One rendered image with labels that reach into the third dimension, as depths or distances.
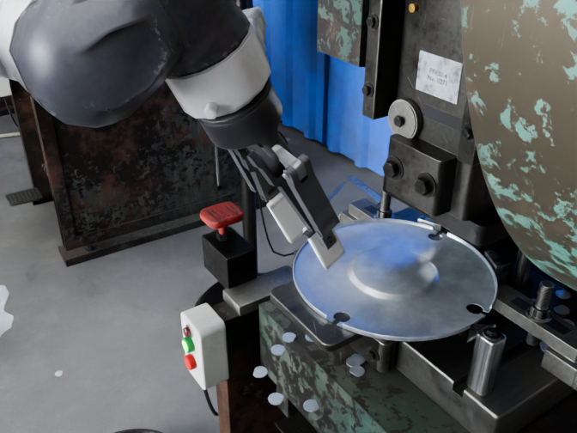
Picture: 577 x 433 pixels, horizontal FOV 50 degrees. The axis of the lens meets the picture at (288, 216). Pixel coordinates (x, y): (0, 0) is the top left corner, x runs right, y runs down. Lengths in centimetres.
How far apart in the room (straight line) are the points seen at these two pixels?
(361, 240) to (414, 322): 20
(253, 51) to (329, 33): 37
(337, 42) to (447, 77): 17
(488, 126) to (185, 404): 150
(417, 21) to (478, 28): 48
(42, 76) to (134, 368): 152
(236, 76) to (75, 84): 13
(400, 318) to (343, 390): 16
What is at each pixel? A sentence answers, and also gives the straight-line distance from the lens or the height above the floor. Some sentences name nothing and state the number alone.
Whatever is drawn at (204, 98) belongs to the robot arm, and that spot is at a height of 113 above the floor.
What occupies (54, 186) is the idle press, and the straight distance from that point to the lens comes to 231.
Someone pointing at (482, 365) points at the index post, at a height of 75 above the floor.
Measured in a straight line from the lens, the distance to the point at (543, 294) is 90.
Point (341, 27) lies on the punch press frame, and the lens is 86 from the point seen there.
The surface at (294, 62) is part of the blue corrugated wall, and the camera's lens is 326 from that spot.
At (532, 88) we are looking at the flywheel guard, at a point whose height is 120.
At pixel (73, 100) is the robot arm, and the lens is 46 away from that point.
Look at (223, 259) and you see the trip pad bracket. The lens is 107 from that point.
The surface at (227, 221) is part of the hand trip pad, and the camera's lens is 107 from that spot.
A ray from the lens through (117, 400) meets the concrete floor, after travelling 184.
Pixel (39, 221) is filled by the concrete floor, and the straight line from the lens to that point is 273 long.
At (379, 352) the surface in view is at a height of 69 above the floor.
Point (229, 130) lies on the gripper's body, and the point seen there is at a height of 109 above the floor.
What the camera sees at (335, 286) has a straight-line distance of 87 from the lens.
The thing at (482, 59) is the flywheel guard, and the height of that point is 121.
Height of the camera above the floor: 130
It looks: 31 degrees down
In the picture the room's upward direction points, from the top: straight up
